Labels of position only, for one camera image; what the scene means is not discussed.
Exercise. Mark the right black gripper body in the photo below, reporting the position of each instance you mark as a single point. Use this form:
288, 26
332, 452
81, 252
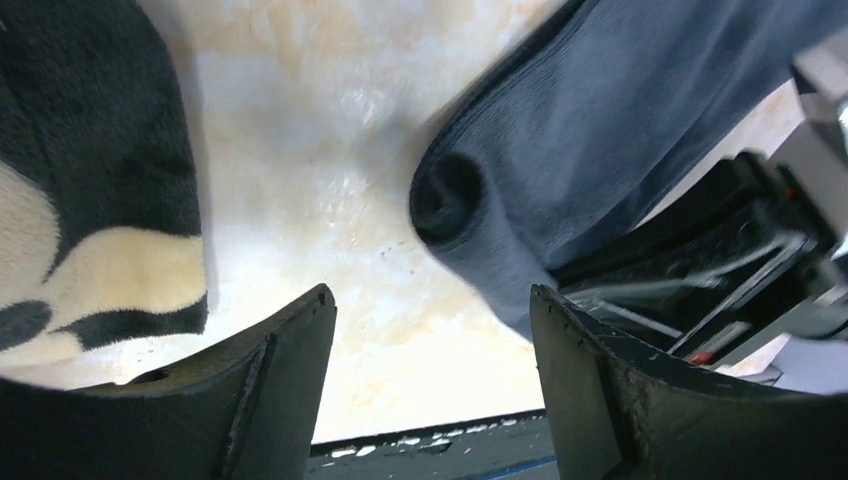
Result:
740, 258

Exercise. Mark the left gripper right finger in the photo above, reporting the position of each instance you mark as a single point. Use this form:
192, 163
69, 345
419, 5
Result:
619, 408

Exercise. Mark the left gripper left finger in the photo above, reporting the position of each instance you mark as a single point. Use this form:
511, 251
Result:
244, 408

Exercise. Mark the grey blue towel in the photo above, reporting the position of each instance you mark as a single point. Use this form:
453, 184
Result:
573, 138

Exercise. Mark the black blanket with tan flowers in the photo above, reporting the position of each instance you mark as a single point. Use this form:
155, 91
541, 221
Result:
100, 219

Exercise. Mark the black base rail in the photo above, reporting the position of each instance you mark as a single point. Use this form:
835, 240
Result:
511, 446

